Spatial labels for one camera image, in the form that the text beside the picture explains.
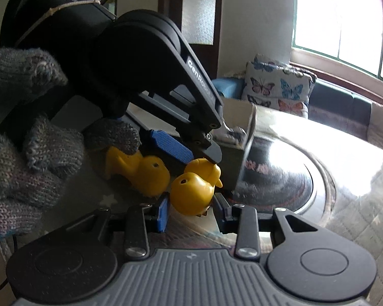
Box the black round table plate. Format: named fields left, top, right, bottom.
left=223, top=127, right=336, bottom=222

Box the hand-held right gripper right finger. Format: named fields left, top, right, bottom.
left=213, top=194, right=327, bottom=259

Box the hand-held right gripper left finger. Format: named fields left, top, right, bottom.
left=59, top=196, right=170, bottom=259

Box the beige string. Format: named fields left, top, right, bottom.
left=15, top=0, right=102, bottom=46

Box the yellow rubber duck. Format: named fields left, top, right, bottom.
left=169, top=158, right=224, bottom=216
left=105, top=146, right=171, bottom=197

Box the grey white cardboard box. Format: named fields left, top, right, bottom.
left=220, top=98, right=258, bottom=192

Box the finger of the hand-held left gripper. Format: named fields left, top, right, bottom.
left=128, top=85, right=199, bottom=164
left=178, top=34, right=224, bottom=164

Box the person's left hand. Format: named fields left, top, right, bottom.
left=0, top=48, right=141, bottom=242

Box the dark green sofa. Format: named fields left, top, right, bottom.
left=307, top=79, right=383, bottom=149

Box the butterfly print pillow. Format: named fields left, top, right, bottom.
left=243, top=61, right=311, bottom=117
left=253, top=54, right=318, bottom=85

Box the dark wooden door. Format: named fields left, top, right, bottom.
left=158, top=0, right=224, bottom=81

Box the blue cushion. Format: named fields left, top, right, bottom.
left=212, top=77, right=246, bottom=100

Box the large window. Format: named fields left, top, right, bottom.
left=290, top=0, right=383, bottom=89

